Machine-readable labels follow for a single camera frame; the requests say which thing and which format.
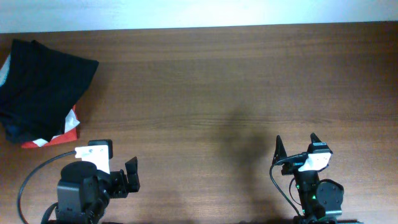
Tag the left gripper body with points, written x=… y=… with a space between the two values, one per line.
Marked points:
x=125 y=180

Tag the red and white folded garment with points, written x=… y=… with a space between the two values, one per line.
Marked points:
x=67 y=133

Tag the black shorts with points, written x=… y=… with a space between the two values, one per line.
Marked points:
x=41 y=87

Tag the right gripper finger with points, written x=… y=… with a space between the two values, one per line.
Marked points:
x=314 y=138
x=280 y=154

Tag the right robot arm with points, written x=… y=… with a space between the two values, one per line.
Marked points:
x=320 y=200

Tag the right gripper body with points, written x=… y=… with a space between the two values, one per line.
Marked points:
x=289 y=168

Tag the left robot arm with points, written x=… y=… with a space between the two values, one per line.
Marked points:
x=87 y=185

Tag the navy folded garment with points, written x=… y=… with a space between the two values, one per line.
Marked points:
x=18 y=135

